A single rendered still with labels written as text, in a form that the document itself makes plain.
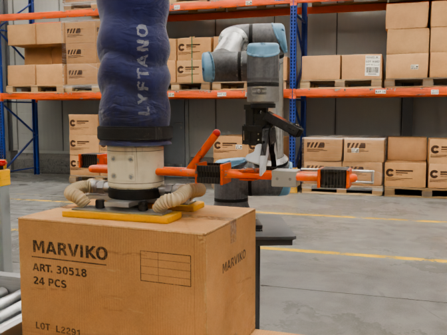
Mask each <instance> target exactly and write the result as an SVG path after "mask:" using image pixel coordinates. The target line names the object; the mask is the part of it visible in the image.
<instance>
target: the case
mask: <svg viewBox="0 0 447 335"><path fill-rule="evenodd" d="M73 207H77V204H75V203H73V204H70V205H66V206H62V207H58V208H54V209H50V210H46V211H42V212H38V213H34V214H30V215H26V216H22V217H19V218H18V226H19V260H20V278H21V312H22V331H23V335H250V334H251V333H252V332H253V331H254V330H255V208H246V207H227V206H217V205H204V207H203V208H201V209H199V210H197V211H195V212H185V211H181V212H182V217H181V218H180V219H177V220H175V221H173V222H171V223H169V224H162V223H143V222H133V221H114V220H104V219H85V218H74V217H63V216H62V211H64V210H66V209H70V208H73Z"/></svg>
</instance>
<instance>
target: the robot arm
mask: <svg viewBox="0 0 447 335"><path fill-rule="evenodd" d="M284 53H287V41H286V35H285V27H284V25H283V24H281V23H257V24H241V25H233V26H230V27H227V28H226V29H224V30H223V31H222V32H221V34H220V36H219V39H218V45H217V47H216V48H215V50H214V51H213V52H210V51H208V52H206V53H202V77H203V80H204V81H205V82H241V81H242V82H247V102H251V104H244V110H245V124H244V126H242V144H244V145H249V146H256V147H255V151H254V152H252V153H250V154H248V155H246V157H245V158H228V159H222V160H218V161H216V162H215V163H228V162H231V168H232V169H243V168H259V176H262V175H263V174H264V173H265V171H266V167H277V168H282V169H292V167H293V164H292V162H288V157H287V156H286V155H285V154H284V153H283V131H286V132H288V134H290V135H291V136H293V137H295V138H298V137H299V136H301V135H302V133H303V131H304V129H303V128H302V126H300V125H298V124H296V123H292V122H290V121H288V120H286V119H284V118H283V58H284ZM243 131H244V140H243ZM290 191H291V188H290V187H273V186H271V179H259V180H256V181H242V180H238V178H232V179H231V182H229V183H226V184H224V185H220V184H214V205H217V206H227V207H246V208H250V206H249V203H248V196H282V195H288V194H289V193H290Z"/></svg>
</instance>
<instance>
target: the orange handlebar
mask: <svg viewBox="0 0 447 335"><path fill-rule="evenodd" d="M104 164H107V158H104ZM88 170H89V172H92V173H108V165H91V166H89V168H88ZM271 171H272V170H266V171H265V173H264V174H263V175H262V176H259V168H248V167H244V168H243V169H229V170H225V171H224V174H223V175H224V177H225V178H238V180H242V181H256V180H259V179H271V178H272V175H271ZM155 172H156V175H170V176H187V177H195V169H186V167H163V168H157V169H156V171H155ZM296 180H297V181H317V172H314V171H300V172H299V173H297V175H296ZM357 180H358V177H357V175H356V174H354V173H352V174H351V175H350V183H353V182H356V181H357Z"/></svg>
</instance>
